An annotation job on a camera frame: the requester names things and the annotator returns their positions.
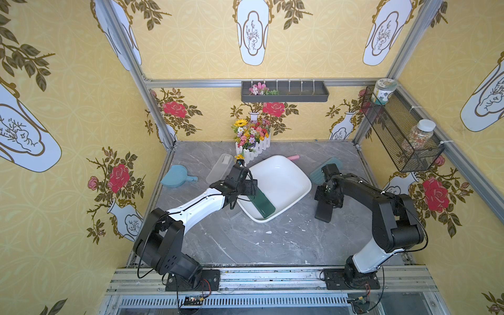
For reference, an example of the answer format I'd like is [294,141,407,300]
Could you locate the black pencil case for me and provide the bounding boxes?
[315,200,333,223]

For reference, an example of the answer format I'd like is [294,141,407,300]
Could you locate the teal translucent pencil case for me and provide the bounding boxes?
[308,157,343,185]

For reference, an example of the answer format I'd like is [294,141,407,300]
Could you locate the dark green pencil case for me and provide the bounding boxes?
[248,188,276,219]

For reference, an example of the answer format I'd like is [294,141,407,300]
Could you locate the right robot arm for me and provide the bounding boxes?
[315,164,427,282]

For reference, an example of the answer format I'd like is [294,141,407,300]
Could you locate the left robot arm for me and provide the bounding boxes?
[133,159,257,288]

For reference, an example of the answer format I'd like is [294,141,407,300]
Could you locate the clear plastic pencil case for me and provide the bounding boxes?
[206,154,234,185]

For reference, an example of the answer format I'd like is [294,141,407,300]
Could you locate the white storage box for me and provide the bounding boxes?
[238,155,312,223]

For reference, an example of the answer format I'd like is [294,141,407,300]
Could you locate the flower pot with white fence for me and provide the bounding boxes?
[232,118,272,164]

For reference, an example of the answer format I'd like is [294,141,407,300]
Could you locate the pink flowers on shelf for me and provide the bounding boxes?
[249,82,279,95]

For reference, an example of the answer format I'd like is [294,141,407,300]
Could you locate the clear jar white lid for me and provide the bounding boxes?
[402,119,437,152]

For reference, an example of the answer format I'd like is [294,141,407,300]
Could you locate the jar with patterned label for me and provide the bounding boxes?
[370,78,398,105]

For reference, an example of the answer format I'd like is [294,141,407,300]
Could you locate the right circuit board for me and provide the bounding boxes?
[347,299,370,314]

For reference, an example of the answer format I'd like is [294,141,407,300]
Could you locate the circuit board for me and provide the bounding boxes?
[182,295,205,307]
[347,299,370,314]

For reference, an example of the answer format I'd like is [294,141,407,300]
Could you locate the left circuit board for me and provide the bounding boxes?
[182,295,205,307]

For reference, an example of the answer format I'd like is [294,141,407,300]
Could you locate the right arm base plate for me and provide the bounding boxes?
[322,269,381,290]

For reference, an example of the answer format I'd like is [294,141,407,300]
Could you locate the black wire basket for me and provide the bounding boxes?
[361,86,445,173]

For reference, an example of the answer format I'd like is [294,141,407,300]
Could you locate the grey wall shelf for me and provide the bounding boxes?
[241,80,329,103]

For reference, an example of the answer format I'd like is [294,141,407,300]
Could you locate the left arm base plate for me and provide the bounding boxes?
[165,269,221,292]

